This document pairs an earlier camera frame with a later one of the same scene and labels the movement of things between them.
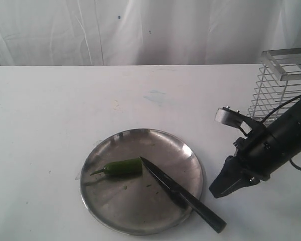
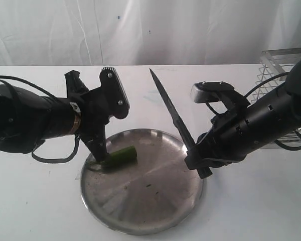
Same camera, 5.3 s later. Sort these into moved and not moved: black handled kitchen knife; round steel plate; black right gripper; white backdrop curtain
Moved: black right gripper; black handled kitchen knife
Not moved: white backdrop curtain; round steel plate
